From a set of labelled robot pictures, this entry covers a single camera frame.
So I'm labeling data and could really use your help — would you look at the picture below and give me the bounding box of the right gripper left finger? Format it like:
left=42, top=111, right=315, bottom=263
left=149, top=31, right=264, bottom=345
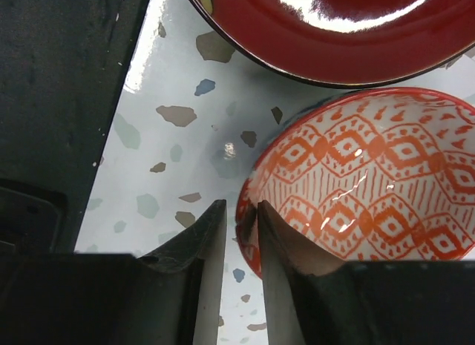
left=1, top=200, right=227, bottom=344

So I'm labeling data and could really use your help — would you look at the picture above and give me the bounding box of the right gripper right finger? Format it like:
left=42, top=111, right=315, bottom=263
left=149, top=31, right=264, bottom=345
left=257, top=202, right=474, bottom=344

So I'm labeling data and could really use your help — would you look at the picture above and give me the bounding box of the orange patterned bowl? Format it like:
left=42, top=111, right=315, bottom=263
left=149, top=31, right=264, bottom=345
left=235, top=87, right=474, bottom=260

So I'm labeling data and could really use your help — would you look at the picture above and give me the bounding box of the red floral plate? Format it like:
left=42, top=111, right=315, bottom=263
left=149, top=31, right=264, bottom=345
left=189, top=0, right=474, bottom=88

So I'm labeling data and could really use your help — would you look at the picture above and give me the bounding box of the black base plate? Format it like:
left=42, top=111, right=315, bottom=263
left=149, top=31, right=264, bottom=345
left=1, top=0, right=150, bottom=254

